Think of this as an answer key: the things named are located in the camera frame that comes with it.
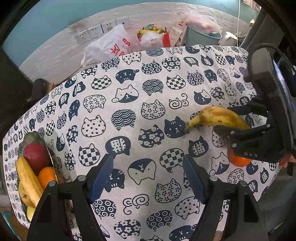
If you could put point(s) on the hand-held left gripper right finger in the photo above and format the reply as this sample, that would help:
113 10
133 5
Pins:
194 178

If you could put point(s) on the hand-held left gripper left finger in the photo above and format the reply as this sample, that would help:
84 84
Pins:
101 178

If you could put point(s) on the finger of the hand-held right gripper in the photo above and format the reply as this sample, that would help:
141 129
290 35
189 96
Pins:
252 107
254 141

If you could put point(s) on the orange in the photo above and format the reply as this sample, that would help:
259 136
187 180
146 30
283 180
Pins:
240 162
47 177

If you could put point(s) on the yellow banana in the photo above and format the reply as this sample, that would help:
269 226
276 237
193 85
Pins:
26 199
215 115
29 183

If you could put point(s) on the red apple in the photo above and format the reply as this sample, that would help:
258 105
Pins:
35 155

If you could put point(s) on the glass fruit plate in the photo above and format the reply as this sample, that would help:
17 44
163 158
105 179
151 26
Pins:
32 136

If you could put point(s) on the person's right hand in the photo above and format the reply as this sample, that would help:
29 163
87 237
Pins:
288 161

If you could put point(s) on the grey upholstered chair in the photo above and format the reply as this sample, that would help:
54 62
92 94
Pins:
261 23

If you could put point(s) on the grey bucket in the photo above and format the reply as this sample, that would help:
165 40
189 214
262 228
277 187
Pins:
198 38

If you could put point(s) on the cat print tablecloth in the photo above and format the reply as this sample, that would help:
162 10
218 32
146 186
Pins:
150 92

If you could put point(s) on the clear plastic bag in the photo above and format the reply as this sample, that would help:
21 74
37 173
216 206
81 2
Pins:
201 22

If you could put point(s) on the brown cardboard box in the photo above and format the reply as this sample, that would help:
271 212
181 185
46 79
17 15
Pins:
52 88

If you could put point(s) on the flat paper cartons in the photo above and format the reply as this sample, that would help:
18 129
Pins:
178 33

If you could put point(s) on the black device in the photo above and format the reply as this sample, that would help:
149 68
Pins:
38 89

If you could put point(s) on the red bag with items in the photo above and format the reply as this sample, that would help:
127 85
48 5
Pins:
166 39

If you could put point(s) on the dark furniture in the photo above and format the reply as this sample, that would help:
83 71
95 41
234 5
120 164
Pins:
13 92

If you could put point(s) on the pile of colourful toys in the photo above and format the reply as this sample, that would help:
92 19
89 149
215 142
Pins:
150 29

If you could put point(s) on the white plastic bag red print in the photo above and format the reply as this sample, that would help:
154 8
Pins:
108 45

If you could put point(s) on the white wall socket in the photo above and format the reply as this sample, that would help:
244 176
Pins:
82 37
94 31
122 23
108 26

